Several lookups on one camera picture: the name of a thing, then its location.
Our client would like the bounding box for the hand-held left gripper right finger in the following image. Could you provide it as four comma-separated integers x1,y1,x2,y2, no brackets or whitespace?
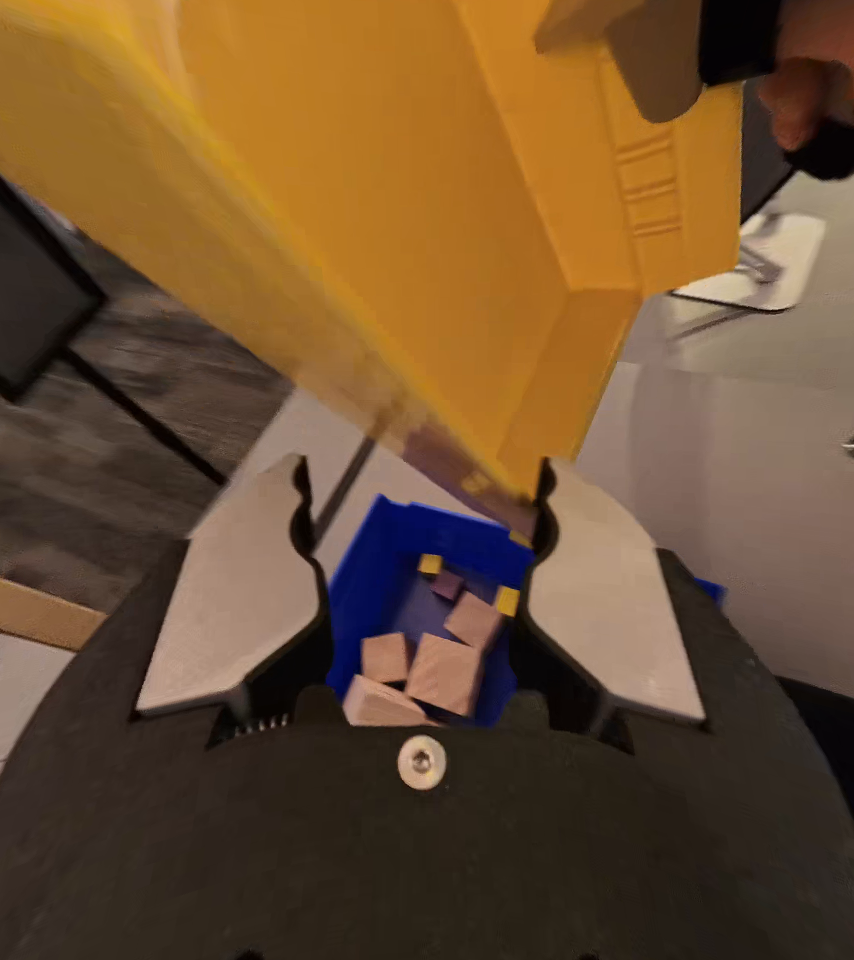
518,457,707,735

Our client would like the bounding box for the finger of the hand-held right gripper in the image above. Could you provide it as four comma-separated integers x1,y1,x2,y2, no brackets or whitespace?
534,0,707,126

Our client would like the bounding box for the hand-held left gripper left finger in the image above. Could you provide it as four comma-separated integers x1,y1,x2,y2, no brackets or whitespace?
134,452,334,732

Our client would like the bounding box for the blue plastic box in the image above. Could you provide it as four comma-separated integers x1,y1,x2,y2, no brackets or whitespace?
324,492,728,730

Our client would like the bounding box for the pile of wooden cubes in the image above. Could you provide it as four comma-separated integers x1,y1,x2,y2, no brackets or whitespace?
342,553,524,729

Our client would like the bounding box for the yellow plastic box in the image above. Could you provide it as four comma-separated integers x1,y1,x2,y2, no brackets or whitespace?
0,0,744,526

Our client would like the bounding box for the person's right hand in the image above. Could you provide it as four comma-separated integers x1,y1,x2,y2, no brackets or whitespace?
757,0,854,200

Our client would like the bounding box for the white printed instruction sheet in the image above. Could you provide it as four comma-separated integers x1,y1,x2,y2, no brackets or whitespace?
0,615,79,777

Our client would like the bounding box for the black framed board on stand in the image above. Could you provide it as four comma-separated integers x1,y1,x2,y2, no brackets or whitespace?
0,138,231,487

